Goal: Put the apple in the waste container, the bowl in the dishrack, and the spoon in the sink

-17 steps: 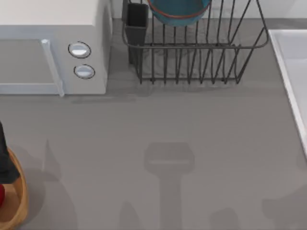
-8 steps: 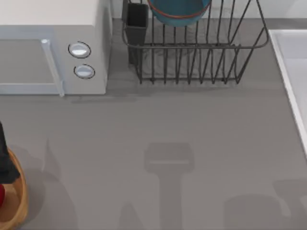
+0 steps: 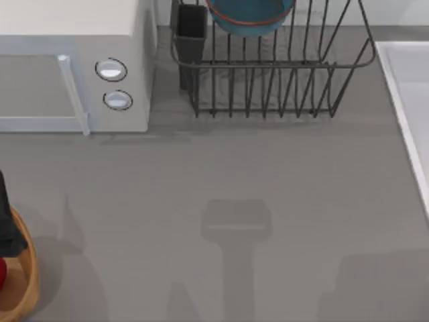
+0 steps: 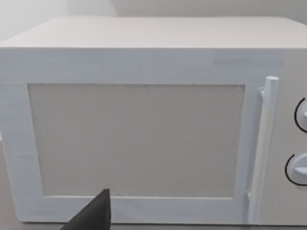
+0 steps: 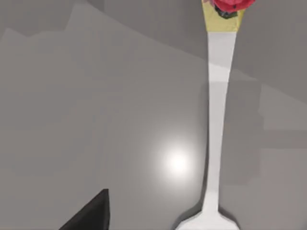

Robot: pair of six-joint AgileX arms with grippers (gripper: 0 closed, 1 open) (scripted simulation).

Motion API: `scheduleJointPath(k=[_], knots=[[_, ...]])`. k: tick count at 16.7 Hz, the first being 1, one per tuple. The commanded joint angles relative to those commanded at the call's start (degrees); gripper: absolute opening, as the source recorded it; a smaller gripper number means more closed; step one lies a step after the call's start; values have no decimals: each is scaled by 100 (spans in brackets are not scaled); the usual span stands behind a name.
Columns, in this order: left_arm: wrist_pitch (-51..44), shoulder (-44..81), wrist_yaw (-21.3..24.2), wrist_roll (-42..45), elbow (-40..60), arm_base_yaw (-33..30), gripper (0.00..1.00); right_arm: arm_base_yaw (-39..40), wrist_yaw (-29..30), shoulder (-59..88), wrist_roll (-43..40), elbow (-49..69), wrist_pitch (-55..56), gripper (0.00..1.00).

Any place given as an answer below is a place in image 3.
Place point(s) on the small round microwave knob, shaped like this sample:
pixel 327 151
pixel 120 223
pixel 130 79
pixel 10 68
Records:
pixel 117 99

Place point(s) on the dark grey cutlery holder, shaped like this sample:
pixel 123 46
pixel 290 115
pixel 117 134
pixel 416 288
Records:
pixel 190 43

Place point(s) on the large round microwave knob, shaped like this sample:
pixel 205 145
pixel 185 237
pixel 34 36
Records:
pixel 111 69

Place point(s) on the pale microwave oven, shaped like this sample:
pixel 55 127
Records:
pixel 137 40

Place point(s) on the blue bowl with red rim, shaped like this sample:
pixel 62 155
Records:
pixel 248 15

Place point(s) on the microwave oven door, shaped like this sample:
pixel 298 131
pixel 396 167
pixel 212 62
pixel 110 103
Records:
pixel 30 87

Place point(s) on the white sink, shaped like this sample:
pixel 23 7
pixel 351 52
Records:
pixel 407 100

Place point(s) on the wooden bowl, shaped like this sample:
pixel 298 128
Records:
pixel 28 268

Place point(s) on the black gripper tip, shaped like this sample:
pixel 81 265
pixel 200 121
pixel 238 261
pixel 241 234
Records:
pixel 7 221

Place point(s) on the red apple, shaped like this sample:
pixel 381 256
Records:
pixel 2 272

